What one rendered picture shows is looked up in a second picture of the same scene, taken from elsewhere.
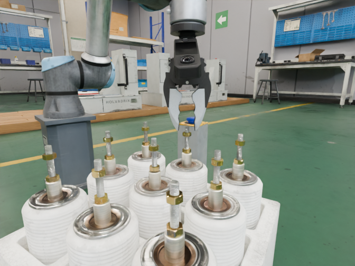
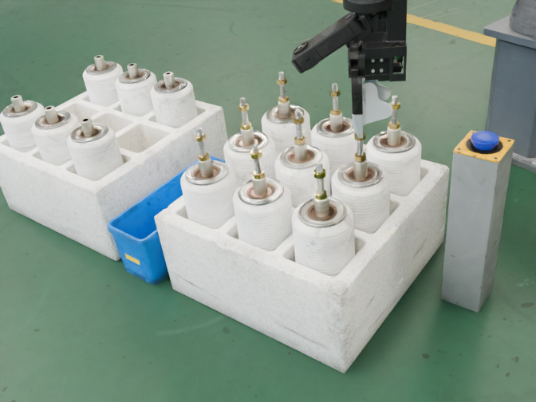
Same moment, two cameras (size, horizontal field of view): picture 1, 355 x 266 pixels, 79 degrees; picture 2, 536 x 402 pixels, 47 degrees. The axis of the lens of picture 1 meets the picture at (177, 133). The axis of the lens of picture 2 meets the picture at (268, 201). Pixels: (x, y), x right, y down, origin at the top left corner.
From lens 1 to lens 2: 1.06 m
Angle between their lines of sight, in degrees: 89
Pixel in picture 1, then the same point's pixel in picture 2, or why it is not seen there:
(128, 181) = (324, 143)
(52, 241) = not seen: hidden behind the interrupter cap
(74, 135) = (519, 67)
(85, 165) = (523, 128)
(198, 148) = (454, 188)
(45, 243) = not seen: hidden behind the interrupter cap
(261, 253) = (248, 253)
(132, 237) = (237, 161)
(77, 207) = (274, 129)
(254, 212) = (297, 250)
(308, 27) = not seen: outside the picture
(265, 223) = (292, 266)
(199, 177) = (337, 191)
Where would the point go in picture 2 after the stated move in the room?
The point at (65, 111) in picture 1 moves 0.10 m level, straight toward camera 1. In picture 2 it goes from (521, 21) to (482, 32)
